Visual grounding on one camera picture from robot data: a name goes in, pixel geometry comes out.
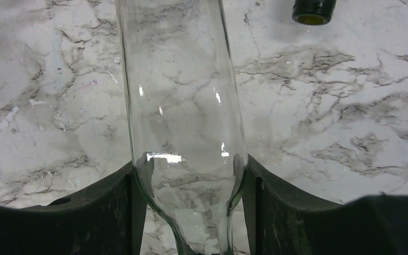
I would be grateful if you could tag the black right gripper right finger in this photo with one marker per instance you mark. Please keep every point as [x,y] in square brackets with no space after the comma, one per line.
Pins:
[283,219]

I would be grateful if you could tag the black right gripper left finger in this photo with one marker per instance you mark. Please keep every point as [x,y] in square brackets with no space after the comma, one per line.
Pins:
[106,217]

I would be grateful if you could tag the clear glass wine bottle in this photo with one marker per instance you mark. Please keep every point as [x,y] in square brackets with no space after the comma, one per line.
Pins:
[187,139]

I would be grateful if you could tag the green wine bottle white label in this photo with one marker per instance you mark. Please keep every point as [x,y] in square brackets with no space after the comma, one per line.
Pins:
[313,12]

